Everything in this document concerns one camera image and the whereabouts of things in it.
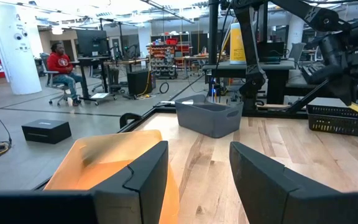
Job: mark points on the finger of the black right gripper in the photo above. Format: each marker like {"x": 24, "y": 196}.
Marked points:
{"x": 342, "y": 88}

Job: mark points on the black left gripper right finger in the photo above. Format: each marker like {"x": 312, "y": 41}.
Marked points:
{"x": 266, "y": 186}

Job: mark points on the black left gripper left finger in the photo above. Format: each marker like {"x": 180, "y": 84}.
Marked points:
{"x": 135, "y": 186}

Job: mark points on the black mesh basket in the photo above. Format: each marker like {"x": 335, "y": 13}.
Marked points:
{"x": 337, "y": 124}

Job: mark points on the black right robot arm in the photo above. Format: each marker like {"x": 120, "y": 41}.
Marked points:
{"x": 250, "y": 46}

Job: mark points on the black keyboard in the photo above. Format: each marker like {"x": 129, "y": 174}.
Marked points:
{"x": 312, "y": 74}

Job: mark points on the orange translucent plastic bin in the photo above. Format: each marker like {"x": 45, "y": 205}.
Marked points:
{"x": 117, "y": 149}

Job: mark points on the dark keyboard desk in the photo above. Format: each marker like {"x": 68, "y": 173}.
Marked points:
{"x": 294, "y": 82}

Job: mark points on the yellow roll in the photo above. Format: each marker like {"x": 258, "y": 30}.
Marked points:
{"x": 236, "y": 43}

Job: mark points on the black computer tower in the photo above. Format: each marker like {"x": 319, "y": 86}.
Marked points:
{"x": 140, "y": 82}

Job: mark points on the black box on floor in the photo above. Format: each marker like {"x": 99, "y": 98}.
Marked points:
{"x": 46, "y": 131}

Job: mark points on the grey top side table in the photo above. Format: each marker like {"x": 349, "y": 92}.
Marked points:
{"x": 221, "y": 66}

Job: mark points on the black standing desk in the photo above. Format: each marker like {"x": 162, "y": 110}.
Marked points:
{"x": 84, "y": 81}

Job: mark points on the wooden top desk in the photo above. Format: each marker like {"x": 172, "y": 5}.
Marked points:
{"x": 126, "y": 61}

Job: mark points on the parts shelf with red bins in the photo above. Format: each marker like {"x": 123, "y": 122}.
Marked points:
{"x": 163, "y": 59}

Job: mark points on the person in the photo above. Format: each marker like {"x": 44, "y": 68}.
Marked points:
{"x": 60, "y": 62}

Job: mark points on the black computer monitor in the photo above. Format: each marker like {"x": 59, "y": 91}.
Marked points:
{"x": 92, "y": 42}

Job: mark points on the grey office chair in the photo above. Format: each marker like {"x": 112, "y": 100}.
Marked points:
{"x": 43, "y": 62}

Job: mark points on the white round pillar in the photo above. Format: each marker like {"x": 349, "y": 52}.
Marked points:
{"x": 14, "y": 68}

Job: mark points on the black upright post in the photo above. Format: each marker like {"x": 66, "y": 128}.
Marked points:
{"x": 213, "y": 31}

